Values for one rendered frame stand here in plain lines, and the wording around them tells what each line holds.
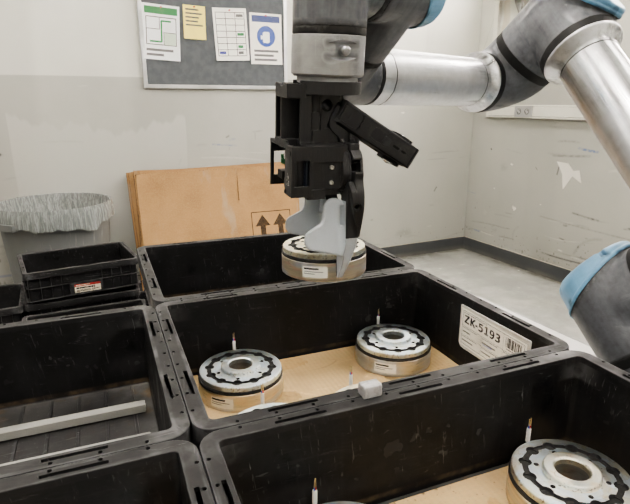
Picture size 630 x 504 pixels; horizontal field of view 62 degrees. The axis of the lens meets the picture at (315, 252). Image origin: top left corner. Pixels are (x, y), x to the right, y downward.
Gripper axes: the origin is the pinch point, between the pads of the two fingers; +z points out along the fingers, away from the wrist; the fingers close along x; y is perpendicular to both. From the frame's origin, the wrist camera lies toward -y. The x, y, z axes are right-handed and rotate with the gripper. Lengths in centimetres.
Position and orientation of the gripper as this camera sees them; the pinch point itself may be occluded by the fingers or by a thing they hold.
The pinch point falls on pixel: (336, 258)
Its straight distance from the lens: 62.3
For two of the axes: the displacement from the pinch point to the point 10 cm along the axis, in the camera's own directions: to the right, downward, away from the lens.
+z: -0.3, 9.4, 3.4
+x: 3.8, 3.3, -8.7
